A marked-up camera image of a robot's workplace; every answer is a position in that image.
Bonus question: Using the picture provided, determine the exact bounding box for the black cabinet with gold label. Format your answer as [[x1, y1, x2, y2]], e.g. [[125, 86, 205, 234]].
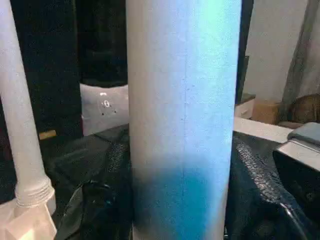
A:
[[9, 0, 129, 141]]

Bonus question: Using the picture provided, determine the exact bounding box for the grey printed cushion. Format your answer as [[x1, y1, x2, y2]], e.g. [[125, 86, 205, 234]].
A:
[[79, 83, 130, 137]]

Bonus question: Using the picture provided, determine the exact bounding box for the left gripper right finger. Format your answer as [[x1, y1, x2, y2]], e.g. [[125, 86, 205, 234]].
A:
[[226, 134, 320, 240]]

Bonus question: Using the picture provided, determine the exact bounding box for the white plastic table top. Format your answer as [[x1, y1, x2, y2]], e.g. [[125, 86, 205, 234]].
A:
[[0, 197, 58, 240]]

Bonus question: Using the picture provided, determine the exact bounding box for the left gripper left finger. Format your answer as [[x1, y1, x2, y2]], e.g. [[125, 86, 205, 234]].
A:
[[56, 139, 135, 240]]

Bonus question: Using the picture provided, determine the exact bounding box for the shiny pleated curtain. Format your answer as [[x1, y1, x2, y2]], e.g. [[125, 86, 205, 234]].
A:
[[281, 0, 320, 106]]

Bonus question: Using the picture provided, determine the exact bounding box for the black work mat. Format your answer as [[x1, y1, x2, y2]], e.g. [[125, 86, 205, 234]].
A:
[[37, 124, 133, 216]]

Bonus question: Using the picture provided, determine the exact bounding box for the white plastic table leg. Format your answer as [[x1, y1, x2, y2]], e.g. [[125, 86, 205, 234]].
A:
[[124, 0, 243, 240], [0, 0, 56, 208]]

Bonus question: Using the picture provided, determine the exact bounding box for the white flat board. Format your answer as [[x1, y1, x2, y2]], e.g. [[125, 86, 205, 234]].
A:
[[232, 116, 297, 145]]

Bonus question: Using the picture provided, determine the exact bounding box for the wicker chair with cushions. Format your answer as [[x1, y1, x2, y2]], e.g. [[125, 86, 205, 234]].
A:
[[291, 93, 320, 124]]

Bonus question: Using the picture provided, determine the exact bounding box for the brown cardboard box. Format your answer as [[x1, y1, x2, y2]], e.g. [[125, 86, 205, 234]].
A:
[[251, 101, 282, 125]]

